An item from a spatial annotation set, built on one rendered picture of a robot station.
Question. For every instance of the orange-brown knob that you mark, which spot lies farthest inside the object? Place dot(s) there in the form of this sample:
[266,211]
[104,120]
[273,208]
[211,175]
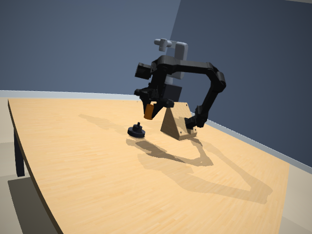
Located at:
[149,111]

